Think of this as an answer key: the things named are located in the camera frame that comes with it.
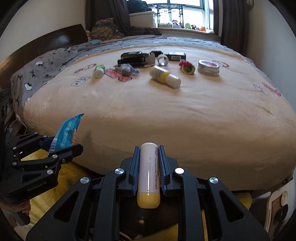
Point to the left human hand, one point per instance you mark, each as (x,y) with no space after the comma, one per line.
(23,207)

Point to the white storage box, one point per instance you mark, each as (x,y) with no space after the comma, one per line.
(146,19)

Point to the blue snack wrapper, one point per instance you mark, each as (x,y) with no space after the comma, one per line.
(66,135)

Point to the red green candy wrapper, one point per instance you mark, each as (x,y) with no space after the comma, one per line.
(187,67)

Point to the orange plush toy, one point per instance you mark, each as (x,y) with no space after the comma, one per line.
(202,29)

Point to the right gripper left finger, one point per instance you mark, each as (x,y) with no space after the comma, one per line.
(90,210)

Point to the small dark green bottle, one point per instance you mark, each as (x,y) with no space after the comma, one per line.
(176,56)

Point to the small green white tube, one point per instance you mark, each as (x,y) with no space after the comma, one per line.
(99,71)

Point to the large dark green bottle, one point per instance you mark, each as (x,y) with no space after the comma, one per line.
(136,54)

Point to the red flat wrapper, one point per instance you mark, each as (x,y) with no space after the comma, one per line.
(112,73)

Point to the round silver tin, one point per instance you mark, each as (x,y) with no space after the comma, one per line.
(208,68)

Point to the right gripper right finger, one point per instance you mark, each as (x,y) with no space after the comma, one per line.
(207,209)

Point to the dark curtain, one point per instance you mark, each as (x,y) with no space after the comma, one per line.
(118,10)
(231,21)

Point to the brown patterned pillow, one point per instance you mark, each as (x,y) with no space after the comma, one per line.
(105,30)

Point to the dark wooden headboard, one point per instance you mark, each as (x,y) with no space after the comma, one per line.
(62,38)

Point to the crumpled blue white wrapper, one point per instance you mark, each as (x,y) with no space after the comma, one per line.
(126,69)

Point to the dark left curtain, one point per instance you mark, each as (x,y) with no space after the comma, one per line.
(118,10)

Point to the green plush toy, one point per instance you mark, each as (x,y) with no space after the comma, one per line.
(187,26)

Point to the black metal rack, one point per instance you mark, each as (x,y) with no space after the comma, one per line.
(174,12)

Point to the white tape roll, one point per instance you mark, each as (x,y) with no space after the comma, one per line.
(162,60)

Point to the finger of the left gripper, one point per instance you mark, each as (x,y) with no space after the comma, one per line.
(67,154)
(18,147)

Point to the black cardboard box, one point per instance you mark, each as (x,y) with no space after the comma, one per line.
(139,62)

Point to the beige printed bed sheet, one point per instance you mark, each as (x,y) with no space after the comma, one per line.
(233,126)

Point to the yellow white lotion bottle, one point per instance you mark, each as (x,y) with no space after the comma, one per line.
(163,76)

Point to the black thread spool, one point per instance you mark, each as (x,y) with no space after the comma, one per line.
(156,53)

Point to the grey patterned duvet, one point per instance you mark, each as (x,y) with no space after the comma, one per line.
(25,82)

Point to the dark right curtain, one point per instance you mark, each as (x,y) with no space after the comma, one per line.
(231,21)

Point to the white tube yellow cap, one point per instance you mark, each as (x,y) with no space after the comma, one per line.
(148,194)

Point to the small red wrapper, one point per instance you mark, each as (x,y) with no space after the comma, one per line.
(124,78)

